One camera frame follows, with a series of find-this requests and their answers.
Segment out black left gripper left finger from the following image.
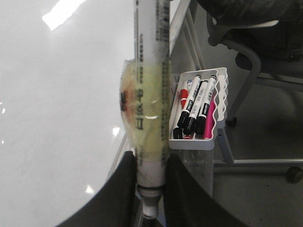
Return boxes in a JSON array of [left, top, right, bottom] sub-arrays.
[[59, 151, 137, 227]]

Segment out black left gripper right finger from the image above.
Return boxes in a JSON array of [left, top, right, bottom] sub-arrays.
[[163, 154, 246, 227]]

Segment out white whiteboard marker with tape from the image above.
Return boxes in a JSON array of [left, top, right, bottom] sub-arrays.
[[120, 0, 170, 219]]

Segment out black capped marker middle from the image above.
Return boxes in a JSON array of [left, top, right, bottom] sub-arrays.
[[183, 80, 208, 135]]

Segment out black capped marker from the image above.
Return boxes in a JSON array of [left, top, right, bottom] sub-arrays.
[[183, 80, 208, 135], [195, 75, 217, 134], [178, 75, 201, 128]]

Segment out black capped marker lower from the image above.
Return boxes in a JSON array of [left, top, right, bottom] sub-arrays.
[[195, 75, 217, 134]]

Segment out black capped marker upper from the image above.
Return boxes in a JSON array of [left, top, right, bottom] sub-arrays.
[[178, 75, 201, 128]]

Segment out pink marker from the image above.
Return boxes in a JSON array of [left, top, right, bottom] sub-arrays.
[[203, 94, 215, 140]]

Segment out white marker tray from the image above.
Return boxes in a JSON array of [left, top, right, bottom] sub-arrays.
[[169, 67, 229, 150]]

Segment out red capped marker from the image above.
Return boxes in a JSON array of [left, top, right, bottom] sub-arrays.
[[180, 88, 188, 110]]

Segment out office chair grey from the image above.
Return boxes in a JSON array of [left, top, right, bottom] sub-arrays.
[[197, 0, 303, 184]]

